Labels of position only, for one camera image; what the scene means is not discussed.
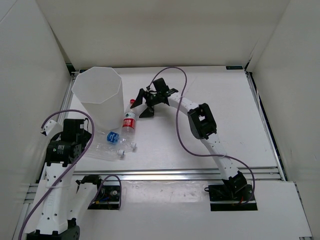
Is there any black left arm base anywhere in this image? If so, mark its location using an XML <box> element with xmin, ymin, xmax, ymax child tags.
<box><xmin>78</xmin><ymin>174</ymin><xmax>122</xmax><ymax>210</ymax></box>

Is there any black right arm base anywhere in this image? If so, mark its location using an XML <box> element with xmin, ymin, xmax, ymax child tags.
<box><xmin>204</xmin><ymin>184</ymin><xmax>258</xmax><ymax>212</ymax></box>

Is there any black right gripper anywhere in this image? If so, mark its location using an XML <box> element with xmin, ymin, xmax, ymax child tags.
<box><xmin>130</xmin><ymin>89</ymin><xmax>161</xmax><ymax>119</ymax></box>

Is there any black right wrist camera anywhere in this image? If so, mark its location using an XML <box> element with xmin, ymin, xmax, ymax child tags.
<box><xmin>152</xmin><ymin>77</ymin><xmax>170</xmax><ymax>93</ymax></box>

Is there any clear bottle white cap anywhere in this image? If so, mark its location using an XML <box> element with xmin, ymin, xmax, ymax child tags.
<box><xmin>85</xmin><ymin>143</ymin><xmax>125</xmax><ymax>162</ymax></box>

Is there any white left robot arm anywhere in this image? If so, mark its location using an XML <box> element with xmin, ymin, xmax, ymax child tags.
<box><xmin>26</xmin><ymin>119</ymin><xmax>105</xmax><ymax>240</ymax></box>

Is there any aluminium table frame rail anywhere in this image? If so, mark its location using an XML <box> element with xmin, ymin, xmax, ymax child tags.
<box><xmin>14</xmin><ymin>63</ymin><xmax>313</xmax><ymax>240</ymax></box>

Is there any clear bottle red label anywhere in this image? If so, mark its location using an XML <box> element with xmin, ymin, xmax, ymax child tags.
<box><xmin>121</xmin><ymin>99</ymin><xmax>137</xmax><ymax>142</ymax></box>

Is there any clear bottle blue label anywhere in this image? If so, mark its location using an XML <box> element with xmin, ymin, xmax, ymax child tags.
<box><xmin>96</xmin><ymin>130</ymin><xmax>137</xmax><ymax>153</ymax></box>

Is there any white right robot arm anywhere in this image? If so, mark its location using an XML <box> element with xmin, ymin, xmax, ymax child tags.
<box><xmin>130</xmin><ymin>86</ymin><xmax>248</xmax><ymax>200</ymax></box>

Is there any white octagonal plastic bin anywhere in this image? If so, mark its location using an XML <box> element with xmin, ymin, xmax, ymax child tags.
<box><xmin>72</xmin><ymin>66</ymin><xmax>124</xmax><ymax>130</ymax></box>

